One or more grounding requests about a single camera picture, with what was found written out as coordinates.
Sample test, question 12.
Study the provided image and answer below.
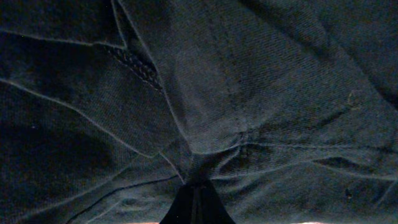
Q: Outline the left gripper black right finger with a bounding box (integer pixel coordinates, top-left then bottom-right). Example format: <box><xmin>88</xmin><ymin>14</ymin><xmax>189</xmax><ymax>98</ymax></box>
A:
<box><xmin>195</xmin><ymin>181</ymin><xmax>236</xmax><ymax>224</ymax></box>

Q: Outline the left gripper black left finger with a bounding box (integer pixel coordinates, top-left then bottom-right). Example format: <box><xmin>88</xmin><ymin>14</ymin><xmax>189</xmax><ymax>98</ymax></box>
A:
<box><xmin>160</xmin><ymin>185</ymin><xmax>194</xmax><ymax>224</ymax></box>

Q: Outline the dark green cloth garment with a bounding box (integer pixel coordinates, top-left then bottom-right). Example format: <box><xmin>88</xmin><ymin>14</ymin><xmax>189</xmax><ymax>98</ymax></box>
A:
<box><xmin>1</xmin><ymin>0</ymin><xmax>397</xmax><ymax>223</ymax></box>

